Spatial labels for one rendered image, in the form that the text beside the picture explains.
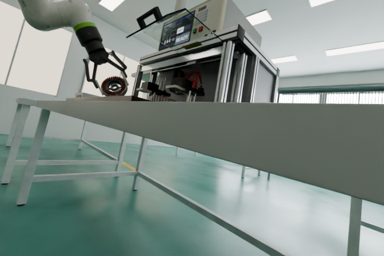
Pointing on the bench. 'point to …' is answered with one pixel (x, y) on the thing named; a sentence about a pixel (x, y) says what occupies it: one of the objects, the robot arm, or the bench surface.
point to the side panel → (262, 84)
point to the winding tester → (223, 16)
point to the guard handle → (149, 16)
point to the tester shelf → (242, 36)
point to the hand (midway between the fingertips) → (114, 86)
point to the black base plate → (110, 98)
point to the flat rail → (184, 59)
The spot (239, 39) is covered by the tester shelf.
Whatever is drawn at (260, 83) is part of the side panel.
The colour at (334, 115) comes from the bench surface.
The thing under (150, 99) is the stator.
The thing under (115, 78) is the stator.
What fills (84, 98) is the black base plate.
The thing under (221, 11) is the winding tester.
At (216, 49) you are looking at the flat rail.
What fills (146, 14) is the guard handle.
